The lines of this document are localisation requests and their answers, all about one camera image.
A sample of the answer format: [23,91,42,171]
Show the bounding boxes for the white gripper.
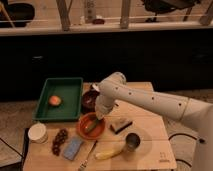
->
[95,95,115,120]

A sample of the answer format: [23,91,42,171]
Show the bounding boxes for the green pepper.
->
[85,120,99,133]

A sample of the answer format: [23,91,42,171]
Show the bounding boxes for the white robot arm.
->
[95,72,213,171]

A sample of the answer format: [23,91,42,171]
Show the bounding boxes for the dark maroon bowl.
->
[82,91,99,113]

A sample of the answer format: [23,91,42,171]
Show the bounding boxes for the orange red bowl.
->
[76,112,105,140]

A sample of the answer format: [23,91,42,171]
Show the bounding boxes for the black yellow scrub sponge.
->
[110,118,133,134]

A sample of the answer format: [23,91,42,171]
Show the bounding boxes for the green plastic tray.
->
[33,77,83,122]

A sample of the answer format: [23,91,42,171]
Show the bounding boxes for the yellow banana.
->
[94,146,123,160]

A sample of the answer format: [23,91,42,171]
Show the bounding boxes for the metal cup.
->
[125,133,141,152]

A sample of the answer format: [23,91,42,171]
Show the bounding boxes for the peach fruit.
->
[48,95,62,106]

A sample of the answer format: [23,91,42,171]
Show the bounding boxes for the blue sponge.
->
[63,137,83,161]

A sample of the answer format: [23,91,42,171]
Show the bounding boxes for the dark grape bunch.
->
[52,129,68,156]

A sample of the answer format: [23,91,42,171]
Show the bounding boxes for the metal fork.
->
[78,140,98,171]

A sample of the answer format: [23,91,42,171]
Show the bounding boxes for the white paper cup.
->
[28,123,48,143]

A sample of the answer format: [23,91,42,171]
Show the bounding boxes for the black office chair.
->
[141,0,201,23]

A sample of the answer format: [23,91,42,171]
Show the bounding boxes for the black chair left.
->
[0,3,35,28]

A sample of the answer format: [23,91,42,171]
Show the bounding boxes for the black cable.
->
[167,132,208,145]

